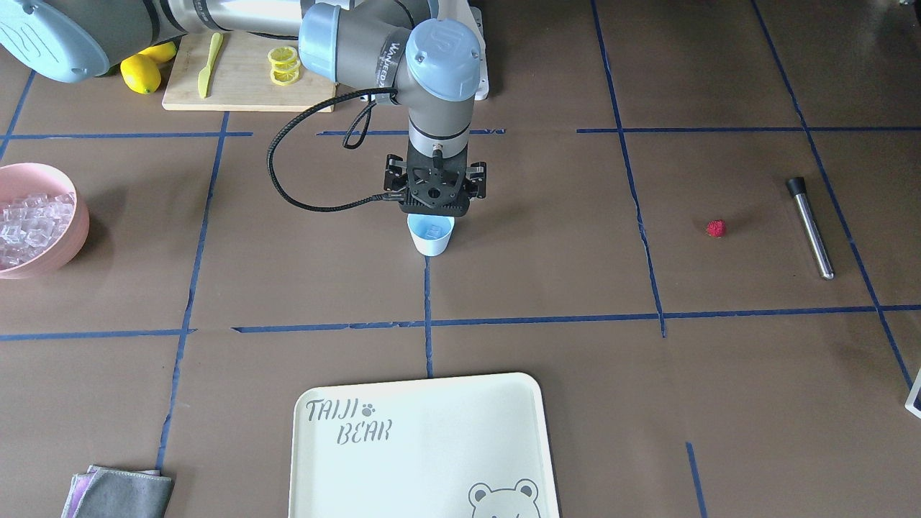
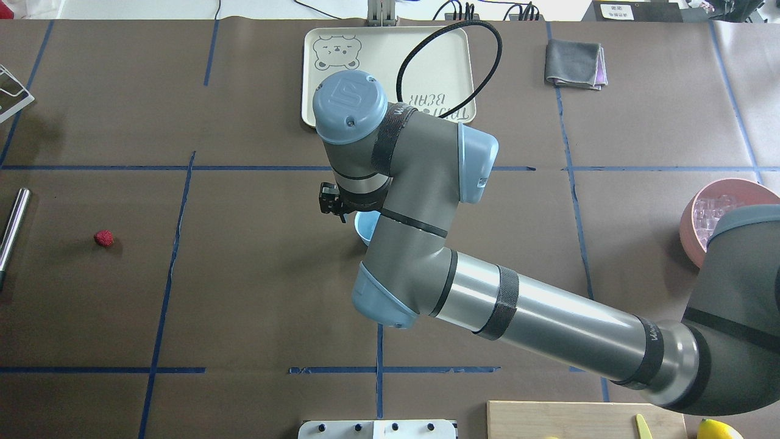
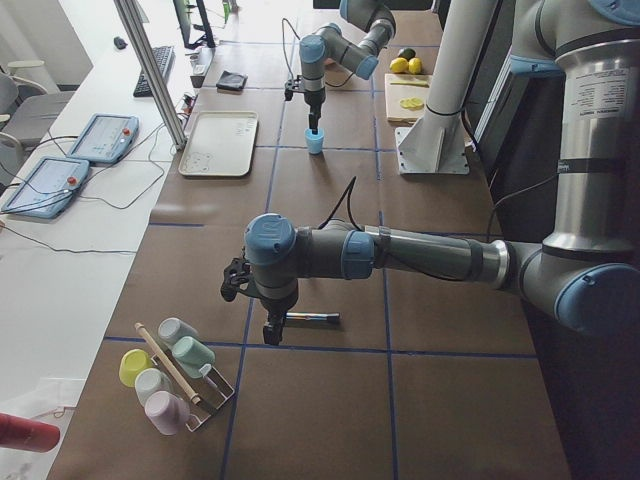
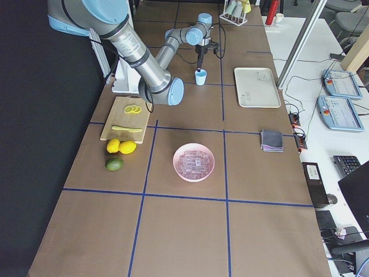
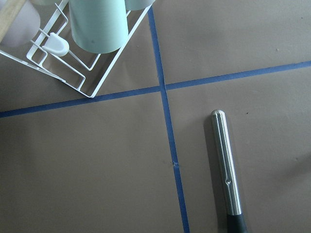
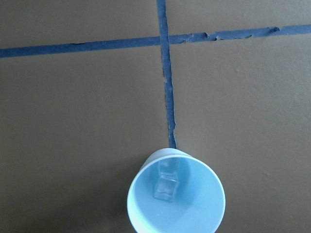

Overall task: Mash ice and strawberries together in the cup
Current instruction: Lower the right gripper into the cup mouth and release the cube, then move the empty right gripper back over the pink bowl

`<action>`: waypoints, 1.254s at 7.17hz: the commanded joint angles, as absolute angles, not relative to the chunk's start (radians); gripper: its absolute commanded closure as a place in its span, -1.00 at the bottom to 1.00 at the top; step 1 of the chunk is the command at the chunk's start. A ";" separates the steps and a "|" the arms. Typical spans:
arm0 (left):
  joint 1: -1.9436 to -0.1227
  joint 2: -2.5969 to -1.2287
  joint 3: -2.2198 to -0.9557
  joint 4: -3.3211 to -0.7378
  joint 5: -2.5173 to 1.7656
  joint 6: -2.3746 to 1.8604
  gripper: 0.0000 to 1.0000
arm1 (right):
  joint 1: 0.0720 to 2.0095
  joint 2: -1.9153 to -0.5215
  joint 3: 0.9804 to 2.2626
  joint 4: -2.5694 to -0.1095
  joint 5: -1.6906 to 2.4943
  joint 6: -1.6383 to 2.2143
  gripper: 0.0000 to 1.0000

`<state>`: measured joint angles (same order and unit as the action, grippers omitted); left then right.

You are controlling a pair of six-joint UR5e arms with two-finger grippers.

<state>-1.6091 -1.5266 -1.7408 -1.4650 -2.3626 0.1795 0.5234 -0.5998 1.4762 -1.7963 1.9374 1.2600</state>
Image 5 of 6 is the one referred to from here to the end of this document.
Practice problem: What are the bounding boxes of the white wire cup rack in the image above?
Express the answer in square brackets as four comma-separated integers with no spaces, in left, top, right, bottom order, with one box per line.
[0,0,153,99]

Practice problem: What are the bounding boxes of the mint green cup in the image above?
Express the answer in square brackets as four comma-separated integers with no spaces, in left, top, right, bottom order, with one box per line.
[69,0,128,54]

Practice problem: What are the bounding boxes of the lilac pink cup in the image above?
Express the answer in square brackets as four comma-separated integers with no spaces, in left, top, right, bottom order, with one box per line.
[0,0,40,47]

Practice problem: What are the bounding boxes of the steel muddler black tip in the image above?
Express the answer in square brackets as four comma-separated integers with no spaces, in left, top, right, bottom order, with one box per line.
[211,109,248,233]

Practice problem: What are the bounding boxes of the wooden rack handle bar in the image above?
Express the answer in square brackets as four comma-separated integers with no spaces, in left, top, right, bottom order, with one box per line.
[0,0,26,41]

